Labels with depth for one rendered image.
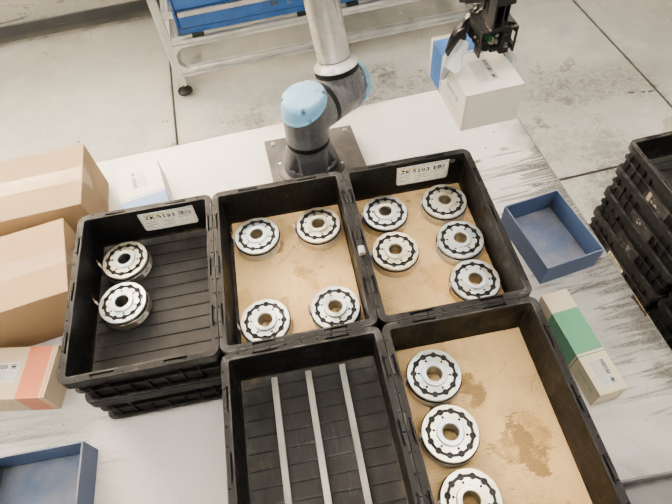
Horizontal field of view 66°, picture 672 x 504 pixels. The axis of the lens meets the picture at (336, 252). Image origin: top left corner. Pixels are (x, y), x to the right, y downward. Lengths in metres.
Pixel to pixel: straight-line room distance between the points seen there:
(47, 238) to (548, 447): 1.16
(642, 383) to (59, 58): 3.38
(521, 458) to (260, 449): 0.47
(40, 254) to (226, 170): 0.55
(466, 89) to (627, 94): 2.06
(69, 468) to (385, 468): 0.66
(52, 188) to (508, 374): 1.17
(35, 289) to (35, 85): 2.36
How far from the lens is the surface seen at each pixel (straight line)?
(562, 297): 1.27
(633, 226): 1.98
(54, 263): 1.35
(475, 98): 1.09
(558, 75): 3.11
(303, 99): 1.33
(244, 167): 1.58
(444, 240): 1.18
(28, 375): 1.34
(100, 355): 1.21
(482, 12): 1.09
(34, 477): 1.33
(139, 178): 1.53
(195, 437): 1.21
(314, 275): 1.16
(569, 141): 2.75
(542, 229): 1.44
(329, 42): 1.36
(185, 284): 1.22
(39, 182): 1.55
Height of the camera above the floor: 1.81
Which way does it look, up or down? 55 degrees down
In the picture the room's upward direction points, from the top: 7 degrees counter-clockwise
